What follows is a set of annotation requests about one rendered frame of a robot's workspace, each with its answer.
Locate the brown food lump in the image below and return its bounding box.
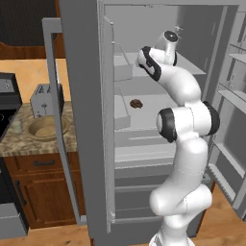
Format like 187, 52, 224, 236
129, 98, 144, 110

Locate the silver toaster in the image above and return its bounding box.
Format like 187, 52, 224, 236
30, 83, 65, 119

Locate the grey fridge door with shelves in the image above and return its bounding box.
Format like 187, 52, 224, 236
205, 6, 246, 222

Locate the dark wall cupboard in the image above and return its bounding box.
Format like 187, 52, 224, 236
0, 0, 67, 61

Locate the brown wooden drawer front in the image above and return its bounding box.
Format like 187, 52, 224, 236
2, 152, 79, 176

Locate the black drawer handle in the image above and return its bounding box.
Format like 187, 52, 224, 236
32, 159, 57, 167

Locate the glass of lemonade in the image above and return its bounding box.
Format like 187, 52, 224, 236
11, 118, 24, 135

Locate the grey fridge door with handle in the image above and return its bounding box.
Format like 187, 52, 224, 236
59, 0, 116, 238

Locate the black cupboard door handle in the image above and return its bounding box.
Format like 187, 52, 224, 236
13, 179, 29, 207

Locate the tan wooden bowl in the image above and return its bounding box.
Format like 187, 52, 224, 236
27, 114, 71, 142

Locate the grey fridge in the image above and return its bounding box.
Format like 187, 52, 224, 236
99, 0, 246, 246

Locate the black stove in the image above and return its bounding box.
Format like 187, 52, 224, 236
0, 72, 30, 240

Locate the brown wooden cupboard door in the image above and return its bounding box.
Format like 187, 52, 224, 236
12, 169, 86, 231

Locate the grey fridge door handle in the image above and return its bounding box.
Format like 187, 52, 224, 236
41, 17, 88, 226

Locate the grey fridge bin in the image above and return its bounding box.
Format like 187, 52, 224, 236
113, 91, 133, 131
112, 53, 135, 82

